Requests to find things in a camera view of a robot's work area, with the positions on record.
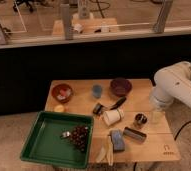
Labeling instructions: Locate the blue plastic cup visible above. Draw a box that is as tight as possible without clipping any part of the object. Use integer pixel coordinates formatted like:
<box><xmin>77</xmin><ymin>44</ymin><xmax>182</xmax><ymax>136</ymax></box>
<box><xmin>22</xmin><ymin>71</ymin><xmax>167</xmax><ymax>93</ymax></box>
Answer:
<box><xmin>92</xmin><ymin>85</ymin><xmax>103</xmax><ymax>98</ymax></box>

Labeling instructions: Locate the red-brown bowl with items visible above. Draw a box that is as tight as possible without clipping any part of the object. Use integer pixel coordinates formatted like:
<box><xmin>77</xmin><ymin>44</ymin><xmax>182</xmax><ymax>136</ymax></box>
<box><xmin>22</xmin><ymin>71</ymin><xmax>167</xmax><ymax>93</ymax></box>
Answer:
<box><xmin>51</xmin><ymin>84</ymin><xmax>73</xmax><ymax>103</ymax></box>

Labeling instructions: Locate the grey metal cylinder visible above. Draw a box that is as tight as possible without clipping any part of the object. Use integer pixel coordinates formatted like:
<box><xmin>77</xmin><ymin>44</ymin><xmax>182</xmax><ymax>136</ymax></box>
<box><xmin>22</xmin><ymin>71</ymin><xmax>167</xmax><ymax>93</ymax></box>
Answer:
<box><xmin>123</xmin><ymin>127</ymin><xmax>147</xmax><ymax>142</ymax></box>

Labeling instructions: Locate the dark purple grape bunch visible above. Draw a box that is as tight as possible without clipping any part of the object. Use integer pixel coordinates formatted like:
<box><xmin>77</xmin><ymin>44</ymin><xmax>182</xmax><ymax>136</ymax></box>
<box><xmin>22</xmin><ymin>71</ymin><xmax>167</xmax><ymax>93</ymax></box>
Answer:
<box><xmin>70</xmin><ymin>125</ymin><xmax>88</xmax><ymax>152</ymax></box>

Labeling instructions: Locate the small yellow round object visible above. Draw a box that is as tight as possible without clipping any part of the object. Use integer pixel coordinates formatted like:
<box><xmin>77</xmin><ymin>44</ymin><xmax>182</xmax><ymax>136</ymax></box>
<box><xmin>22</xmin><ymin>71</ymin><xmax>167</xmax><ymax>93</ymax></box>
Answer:
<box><xmin>54</xmin><ymin>105</ymin><xmax>65</xmax><ymax>112</ymax></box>

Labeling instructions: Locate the green plastic tray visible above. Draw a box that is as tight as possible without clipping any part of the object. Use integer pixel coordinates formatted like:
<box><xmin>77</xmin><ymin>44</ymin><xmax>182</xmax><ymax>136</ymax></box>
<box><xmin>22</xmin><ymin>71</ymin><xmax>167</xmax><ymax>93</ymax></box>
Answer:
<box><xmin>20</xmin><ymin>111</ymin><xmax>94</xmax><ymax>169</ymax></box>

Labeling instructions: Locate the dark maroon bowl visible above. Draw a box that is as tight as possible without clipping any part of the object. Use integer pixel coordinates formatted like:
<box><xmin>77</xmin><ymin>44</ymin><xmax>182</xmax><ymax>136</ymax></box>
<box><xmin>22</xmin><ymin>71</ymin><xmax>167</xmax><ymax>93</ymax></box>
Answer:
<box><xmin>110</xmin><ymin>78</ymin><xmax>132</xmax><ymax>97</ymax></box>

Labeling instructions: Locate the grey metal post right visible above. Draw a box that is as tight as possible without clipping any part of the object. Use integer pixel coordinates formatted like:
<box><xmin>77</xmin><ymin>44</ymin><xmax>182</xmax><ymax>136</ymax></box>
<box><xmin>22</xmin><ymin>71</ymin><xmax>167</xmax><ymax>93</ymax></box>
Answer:
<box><xmin>153</xmin><ymin>0</ymin><xmax>173</xmax><ymax>33</ymax></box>

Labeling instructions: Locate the small metal cup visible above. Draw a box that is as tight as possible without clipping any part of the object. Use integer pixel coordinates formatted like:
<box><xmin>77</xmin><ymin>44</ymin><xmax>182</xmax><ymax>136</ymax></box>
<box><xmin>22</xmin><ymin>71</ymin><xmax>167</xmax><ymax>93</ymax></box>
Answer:
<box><xmin>134</xmin><ymin>113</ymin><xmax>147</xmax><ymax>129</ymax></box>

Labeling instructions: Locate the black cable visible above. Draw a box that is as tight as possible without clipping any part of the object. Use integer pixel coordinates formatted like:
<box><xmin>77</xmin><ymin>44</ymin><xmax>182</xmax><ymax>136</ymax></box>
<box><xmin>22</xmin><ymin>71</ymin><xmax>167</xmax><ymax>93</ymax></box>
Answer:
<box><xmin>174</xmin><ymin>118</ymin><xmax>191</xmax><ymax>141</ymax></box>

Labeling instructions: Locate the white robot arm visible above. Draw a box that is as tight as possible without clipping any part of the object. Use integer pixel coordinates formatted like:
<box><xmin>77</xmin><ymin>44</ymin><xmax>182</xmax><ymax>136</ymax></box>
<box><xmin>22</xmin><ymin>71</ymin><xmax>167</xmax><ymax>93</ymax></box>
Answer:
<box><xmin>149</xmin><ymin>61</ymin><xmax>191</xmax><ymax>124</ymax></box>

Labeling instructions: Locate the black handled brush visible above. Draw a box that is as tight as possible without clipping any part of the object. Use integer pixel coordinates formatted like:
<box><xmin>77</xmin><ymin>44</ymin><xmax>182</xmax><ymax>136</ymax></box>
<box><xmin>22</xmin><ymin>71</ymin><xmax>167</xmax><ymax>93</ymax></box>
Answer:
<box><xmin>93</xmin><ymin>97</ymin><xmax>126</xmax><ymax>115</ymax></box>

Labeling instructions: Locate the small silver metal clip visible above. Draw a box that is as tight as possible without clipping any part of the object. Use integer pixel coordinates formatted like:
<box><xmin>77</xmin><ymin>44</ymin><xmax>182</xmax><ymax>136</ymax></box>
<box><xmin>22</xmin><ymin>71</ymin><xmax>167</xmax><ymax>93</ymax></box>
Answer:
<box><xmin>60</xmin><ymin>131</ymin><xmax>71</xmax><ymax>138</ymax></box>

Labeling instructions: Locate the cream plastic knife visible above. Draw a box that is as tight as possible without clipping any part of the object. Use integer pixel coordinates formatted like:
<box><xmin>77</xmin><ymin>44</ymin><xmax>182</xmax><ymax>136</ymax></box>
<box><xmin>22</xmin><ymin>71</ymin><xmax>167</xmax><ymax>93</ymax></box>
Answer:
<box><xmin>106</xmin><ymin>136</ymin><xmax>114</xmax><ymax>166</ymax></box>

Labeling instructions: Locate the grey metal post centre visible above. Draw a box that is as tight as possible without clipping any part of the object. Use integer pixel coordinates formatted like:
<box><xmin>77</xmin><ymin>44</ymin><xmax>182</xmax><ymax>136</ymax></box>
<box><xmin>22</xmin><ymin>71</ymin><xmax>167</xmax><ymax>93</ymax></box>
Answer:
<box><xmin>60</xmin><ymin>4</ymin><xmax>73</xmax><ymax>40</ymax></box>

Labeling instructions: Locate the white paper cup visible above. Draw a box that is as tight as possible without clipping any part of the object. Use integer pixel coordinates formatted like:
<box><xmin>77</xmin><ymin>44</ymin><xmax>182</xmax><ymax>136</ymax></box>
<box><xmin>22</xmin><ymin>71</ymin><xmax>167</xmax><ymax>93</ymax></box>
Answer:
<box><xmin>103</xmin><ymin>109</ymin><xmax>124</xmax><ymax>126</ymax></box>

